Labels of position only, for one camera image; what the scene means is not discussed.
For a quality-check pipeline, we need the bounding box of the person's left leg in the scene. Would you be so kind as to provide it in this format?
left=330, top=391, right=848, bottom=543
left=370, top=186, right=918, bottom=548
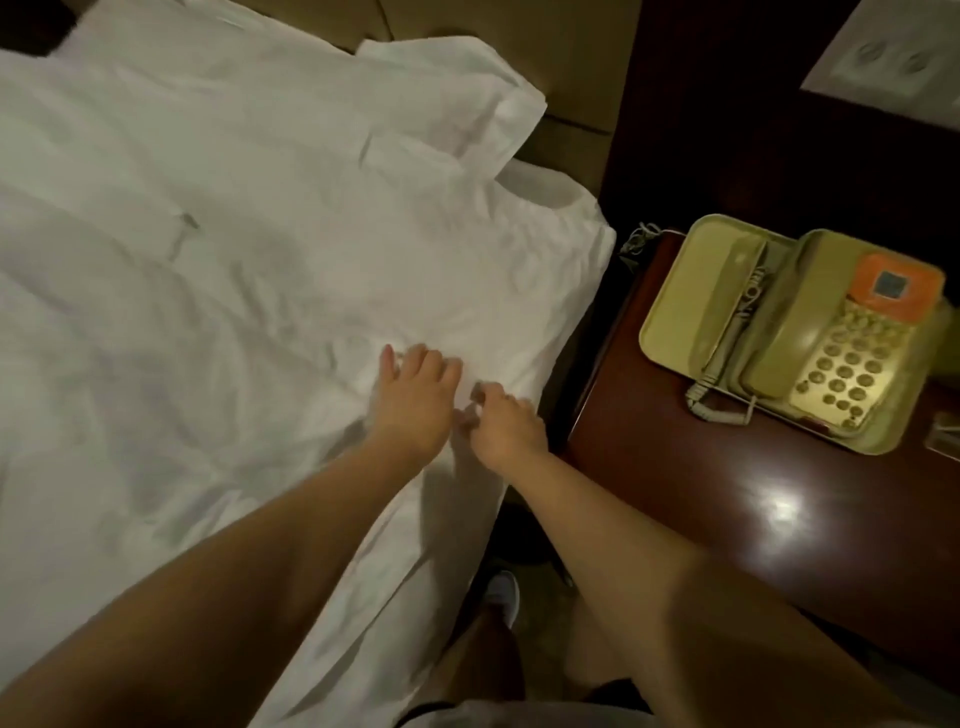
left=412, top=607, right=527, bottom=714

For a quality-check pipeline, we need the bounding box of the tan padded headboard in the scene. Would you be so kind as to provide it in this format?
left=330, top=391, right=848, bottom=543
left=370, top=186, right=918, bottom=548
left=60, top=0, right=647, bottom=200

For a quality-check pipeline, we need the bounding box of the dark wooden nightstand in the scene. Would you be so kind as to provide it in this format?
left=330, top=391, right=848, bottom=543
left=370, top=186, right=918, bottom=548
left=562, top=228, right=960, bottom=695

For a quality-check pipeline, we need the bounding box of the person's right forearm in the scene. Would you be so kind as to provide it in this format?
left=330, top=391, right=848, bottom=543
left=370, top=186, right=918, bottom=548
left=502, top=450, right=924, bottom=728

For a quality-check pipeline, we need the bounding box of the white wall switch panel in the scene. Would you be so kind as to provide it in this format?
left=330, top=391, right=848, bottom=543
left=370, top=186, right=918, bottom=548
left=799, top=0, right=960, bottom=134

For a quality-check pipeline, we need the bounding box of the person's white printed shirt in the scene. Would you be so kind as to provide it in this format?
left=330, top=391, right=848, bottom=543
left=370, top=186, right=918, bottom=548
left=402, top=697, right=939, bottom=728

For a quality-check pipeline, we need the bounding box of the white duvet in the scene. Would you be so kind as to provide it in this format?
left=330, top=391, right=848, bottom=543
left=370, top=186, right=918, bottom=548
left=0, top=0, right=618, bottom=728

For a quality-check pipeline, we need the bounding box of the person's leg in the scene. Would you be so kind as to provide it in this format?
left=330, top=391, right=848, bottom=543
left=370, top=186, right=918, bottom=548
left=562, top=600, right=632, bottom=699
left=412, top=607, right=527, bottom=714

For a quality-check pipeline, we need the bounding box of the person's left hand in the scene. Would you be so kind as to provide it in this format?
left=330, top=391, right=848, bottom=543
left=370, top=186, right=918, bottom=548
left=364, top=343, right=467, bottom=470

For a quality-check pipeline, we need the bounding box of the beige telephone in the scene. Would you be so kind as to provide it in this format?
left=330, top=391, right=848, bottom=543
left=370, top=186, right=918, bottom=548
left=639, top=213, right=957, bottom=456

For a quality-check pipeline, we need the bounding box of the person's right leg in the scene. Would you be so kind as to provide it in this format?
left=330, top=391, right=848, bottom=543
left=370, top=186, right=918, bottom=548
left=562, top=600, right=632, bottom=699

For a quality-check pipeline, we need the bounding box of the person's right hand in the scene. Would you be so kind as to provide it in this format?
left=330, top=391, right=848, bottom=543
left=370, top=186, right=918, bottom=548
left=456, top=381, right=554, bottom=482

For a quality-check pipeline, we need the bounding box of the person's left dark sneaker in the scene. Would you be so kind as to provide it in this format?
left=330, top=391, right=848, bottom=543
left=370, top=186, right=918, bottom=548
left=483, top=570, right=522, bottom=632

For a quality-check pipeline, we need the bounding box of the white pillow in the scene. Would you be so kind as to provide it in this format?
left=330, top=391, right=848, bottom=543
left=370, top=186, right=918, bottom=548
left=352, top=33, right=551, bottom=179

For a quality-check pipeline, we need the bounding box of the person's left forearm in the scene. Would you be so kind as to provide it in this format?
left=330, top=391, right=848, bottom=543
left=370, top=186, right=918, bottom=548
left=0, top=442, right=422, bottom=728

